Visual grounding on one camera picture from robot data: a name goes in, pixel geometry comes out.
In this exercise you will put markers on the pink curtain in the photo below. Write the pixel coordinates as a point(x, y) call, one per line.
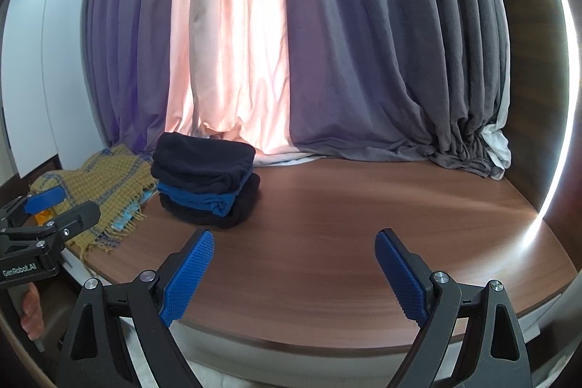
point(232, 42)

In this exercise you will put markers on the long LED light strip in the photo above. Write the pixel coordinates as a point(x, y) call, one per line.
point(561, 74)

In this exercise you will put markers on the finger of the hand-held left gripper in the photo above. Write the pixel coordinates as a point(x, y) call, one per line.
point(45, 198)
point(79, 215)

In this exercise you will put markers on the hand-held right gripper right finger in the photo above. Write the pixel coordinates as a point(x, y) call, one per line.
point(402, 279)

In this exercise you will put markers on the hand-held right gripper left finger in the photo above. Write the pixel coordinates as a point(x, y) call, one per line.
point(188, 274)

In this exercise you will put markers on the white sheer curtain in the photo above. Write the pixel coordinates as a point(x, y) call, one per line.
point(498, 145)

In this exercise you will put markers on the wide grey curtain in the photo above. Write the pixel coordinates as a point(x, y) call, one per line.
point(386, 51)

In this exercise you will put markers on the navy blue pants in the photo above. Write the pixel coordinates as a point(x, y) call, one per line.
point(204, 158)

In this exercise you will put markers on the yellow plaid fringed blanket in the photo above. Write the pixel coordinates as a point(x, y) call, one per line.
point(109, 183)

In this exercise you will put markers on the white wardrobe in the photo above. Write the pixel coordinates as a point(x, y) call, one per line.
point(45, 65)

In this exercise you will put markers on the black folded pants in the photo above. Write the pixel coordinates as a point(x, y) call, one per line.
point(241, 206)

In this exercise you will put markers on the person's left hand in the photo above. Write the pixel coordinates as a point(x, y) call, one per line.
point(32, 310)

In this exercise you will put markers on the bright blue folded pants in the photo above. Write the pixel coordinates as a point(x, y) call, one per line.
point(204, 199)

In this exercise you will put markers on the narrow grey curtain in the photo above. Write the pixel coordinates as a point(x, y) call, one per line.
point(132, 51)

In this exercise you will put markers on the light blue cloth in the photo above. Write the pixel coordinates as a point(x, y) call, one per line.
point(125, 217)

